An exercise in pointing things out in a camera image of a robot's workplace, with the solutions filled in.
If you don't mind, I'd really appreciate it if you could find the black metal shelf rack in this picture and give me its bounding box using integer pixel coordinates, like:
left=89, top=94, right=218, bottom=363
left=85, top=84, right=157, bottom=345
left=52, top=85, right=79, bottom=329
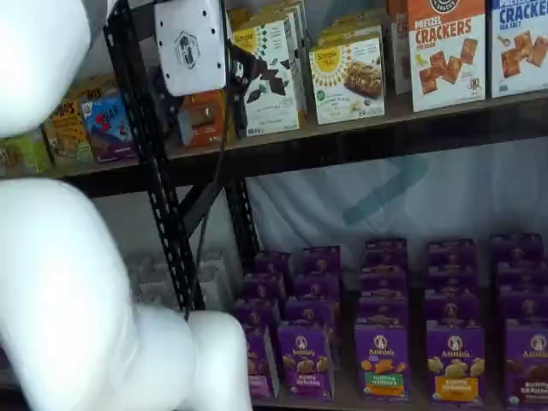
left=102, top=0, right=548, bottom=313

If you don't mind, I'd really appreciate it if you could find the purple Annie's box brown patch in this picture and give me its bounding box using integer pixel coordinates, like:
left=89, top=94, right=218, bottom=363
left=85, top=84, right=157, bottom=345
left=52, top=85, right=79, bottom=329
left=490, top=233, right=545, bottom=265
left=496, top=260, right=548, bottom=295
left=503, top=319, right=548, bottom=407
left=498, top=290, right=548, bottom=325

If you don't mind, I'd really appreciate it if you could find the green snack box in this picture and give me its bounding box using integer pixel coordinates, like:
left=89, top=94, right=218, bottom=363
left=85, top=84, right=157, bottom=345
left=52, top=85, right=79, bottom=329
left=0, top=128, right=51, bottom=176

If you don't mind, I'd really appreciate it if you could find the white cracker box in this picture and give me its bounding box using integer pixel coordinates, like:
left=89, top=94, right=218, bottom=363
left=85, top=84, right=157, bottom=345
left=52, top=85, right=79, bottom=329
left=406, top=0, right=488, bottom=113

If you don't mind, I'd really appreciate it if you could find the brown snack box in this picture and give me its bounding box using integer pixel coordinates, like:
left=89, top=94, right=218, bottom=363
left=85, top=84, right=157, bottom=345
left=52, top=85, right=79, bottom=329
left=387, top=0, right=413, bottom=96

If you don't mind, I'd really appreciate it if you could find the orange snack bar box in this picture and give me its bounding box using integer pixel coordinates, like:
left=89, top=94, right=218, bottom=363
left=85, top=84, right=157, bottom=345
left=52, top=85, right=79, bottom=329
left=179, top=90, right=229, bottom=149

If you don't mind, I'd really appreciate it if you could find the blue Zbar box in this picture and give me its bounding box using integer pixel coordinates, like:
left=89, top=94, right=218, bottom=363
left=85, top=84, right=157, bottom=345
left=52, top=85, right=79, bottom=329
left=80, top=89, right=139, bottom=164

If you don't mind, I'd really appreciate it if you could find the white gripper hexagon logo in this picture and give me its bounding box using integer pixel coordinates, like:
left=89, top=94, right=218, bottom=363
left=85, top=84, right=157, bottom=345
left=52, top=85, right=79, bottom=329
left=147, top=0, right=251, bottom=146

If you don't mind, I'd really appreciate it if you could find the white backdrop sheet teal logo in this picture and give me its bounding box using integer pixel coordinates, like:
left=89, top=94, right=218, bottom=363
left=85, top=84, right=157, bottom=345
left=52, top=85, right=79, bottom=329
left=246, top=136, right=548, bottom=275

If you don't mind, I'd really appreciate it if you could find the blue pretzel crackers box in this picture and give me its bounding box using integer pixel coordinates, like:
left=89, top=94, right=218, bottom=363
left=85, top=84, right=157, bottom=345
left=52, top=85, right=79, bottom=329
left=490, top=0, right=548, bottom=98

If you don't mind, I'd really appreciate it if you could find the purple Annie's box yellow patch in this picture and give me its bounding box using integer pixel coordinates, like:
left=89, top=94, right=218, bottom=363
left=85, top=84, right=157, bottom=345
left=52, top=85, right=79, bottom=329
left=426, top=265, right=480, bottom=299
left=427, top=238, right=477, bottom=269
left=426, top=327, right=486, bottom=404
left=423, top=295, right=481, bottom=331

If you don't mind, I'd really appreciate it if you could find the long black cable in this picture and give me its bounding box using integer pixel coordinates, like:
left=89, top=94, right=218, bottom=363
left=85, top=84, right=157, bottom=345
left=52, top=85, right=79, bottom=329
left=183, top=0, right=230, bottom=322

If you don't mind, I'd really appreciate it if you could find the Simple Mills dark chocolate box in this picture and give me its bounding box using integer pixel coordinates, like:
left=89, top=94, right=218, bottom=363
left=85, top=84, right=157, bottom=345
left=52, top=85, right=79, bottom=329
left=233, top=20, right=301, bottom=139
left=226, top=0, right=308, bottom=44

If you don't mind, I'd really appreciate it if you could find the yellow snack box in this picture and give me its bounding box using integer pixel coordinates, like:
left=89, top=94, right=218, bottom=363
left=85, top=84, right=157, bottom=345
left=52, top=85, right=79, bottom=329
left=42, top=76, right=94, bottom=166

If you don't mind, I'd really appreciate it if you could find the Simple Mills yellow cookie box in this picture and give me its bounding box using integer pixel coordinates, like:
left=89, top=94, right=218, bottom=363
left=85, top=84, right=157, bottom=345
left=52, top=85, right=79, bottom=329
left=308, top=37, right=386, bottom=126
left=316, top=16, right=384, bottom=44

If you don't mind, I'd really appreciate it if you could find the purple Annie's box green patch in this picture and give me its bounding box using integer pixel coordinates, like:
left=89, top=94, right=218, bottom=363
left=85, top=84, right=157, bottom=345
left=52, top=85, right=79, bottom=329
left=360, top=267, right=408, bottom=300
left=364, top=237, right=408, bottom=271
left=357, top=295, right=408, bottom=329
left=354, top=324, right=412, bottom=402

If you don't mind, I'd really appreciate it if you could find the purple Annie's box pink patch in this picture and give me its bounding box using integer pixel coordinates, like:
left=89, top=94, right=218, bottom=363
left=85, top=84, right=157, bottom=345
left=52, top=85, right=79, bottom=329
left=233, top=298, right=279, bottom=333
left=242, top=272, right=287, bottom=306
left=254, top=250, right=295, bottom=279
left=246, top=324, right=280, bottom=400

